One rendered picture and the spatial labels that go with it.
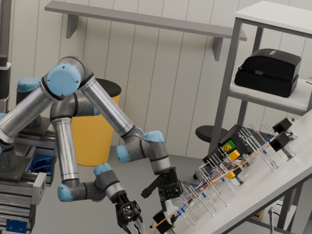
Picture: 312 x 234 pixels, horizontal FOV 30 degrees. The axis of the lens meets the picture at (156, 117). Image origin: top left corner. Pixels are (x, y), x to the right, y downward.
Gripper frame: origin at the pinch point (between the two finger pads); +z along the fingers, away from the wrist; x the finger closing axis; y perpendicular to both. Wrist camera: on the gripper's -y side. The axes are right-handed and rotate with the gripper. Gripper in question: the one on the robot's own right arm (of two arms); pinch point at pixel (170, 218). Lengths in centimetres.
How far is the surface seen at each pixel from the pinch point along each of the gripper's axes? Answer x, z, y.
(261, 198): -41, -11, 42
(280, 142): -17, -23, 50
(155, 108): 316, -28, -76
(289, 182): -46, -15, 52
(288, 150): -14, -19, 52
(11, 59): 278, -107, -188
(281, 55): 96, -50, 55
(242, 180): 10.2, -6.8, 30.3
